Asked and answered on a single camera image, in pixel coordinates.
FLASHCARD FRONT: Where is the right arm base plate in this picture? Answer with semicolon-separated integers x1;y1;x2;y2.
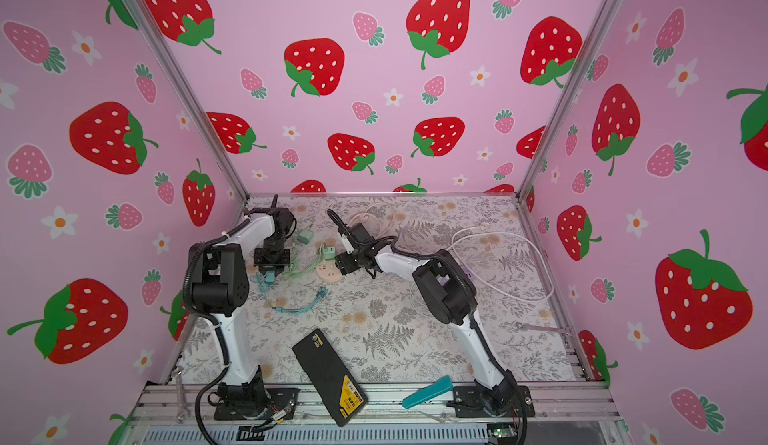
446;384;536;418

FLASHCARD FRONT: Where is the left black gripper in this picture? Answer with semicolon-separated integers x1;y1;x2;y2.
257;239;292;277

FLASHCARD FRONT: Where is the black rectangular case yellow label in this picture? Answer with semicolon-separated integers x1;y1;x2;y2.
292;328;369;427

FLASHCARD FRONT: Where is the light green usb cable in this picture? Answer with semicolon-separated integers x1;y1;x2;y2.
281;243;322;281

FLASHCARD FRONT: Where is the aluminium front rail frame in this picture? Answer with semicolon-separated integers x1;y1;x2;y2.
128;381;628;445

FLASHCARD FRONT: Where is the pink socket power cable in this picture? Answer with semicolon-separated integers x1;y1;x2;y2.
347;203;409;242

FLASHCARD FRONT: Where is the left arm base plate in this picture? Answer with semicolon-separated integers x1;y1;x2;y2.
213;387;300;421

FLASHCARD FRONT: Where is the round pink power socket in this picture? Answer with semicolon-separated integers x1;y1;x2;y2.
315;261;343;284

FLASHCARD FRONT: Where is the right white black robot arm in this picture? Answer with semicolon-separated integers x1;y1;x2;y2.
335;223;525;417

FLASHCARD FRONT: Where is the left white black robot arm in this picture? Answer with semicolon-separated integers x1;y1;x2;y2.
182;205;295;416

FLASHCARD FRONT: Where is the teal plastic handle tool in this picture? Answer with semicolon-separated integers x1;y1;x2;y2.
401;376;453;410

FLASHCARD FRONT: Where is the light green usb charger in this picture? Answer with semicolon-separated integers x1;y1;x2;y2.
320;244;336;261

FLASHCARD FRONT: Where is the white power strip cable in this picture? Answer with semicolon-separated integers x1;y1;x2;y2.
449;224;556;317

